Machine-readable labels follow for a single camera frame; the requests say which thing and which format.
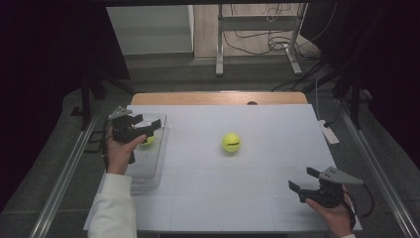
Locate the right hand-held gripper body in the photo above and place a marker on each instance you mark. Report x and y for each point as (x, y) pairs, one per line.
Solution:
(327, 195)

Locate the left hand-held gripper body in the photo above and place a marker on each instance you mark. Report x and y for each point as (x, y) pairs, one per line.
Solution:
(122, 130)

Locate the yellow-green tennis ball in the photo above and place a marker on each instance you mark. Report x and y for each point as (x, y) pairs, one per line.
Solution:
(231, 142)
(150, 141)

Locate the clear plastic container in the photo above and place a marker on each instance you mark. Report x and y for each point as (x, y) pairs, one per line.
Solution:
(148, 162)

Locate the person's right hand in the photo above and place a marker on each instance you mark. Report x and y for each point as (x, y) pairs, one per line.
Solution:
(336, 218)

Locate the person's left hand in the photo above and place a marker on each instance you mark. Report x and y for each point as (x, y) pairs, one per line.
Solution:
(117, 157)

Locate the white power strip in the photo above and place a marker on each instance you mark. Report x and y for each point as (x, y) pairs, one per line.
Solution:
(328, 132)

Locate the black stand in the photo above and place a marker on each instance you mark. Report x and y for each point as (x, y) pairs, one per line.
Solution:
(355, 102)
(86, 102)

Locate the wooden table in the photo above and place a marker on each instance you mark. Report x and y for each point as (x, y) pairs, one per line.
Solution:
(198, 98)

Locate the white foam board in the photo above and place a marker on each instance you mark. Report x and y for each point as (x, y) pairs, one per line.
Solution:
(214, 198)

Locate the white cabinet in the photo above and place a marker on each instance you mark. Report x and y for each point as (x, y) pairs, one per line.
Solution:
(148, 29)

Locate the dark curtain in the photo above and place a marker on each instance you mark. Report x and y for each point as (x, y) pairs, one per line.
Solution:
(389, 66)
(43, 82)

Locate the black floor frame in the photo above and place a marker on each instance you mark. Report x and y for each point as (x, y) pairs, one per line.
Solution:
(94, 143)

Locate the aluminium rail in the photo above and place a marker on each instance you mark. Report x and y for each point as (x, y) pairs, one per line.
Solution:
(62, 178)
(379, 168)

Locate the grey metal desk frame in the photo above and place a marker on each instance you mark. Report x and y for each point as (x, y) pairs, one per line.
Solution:
(257, 23)

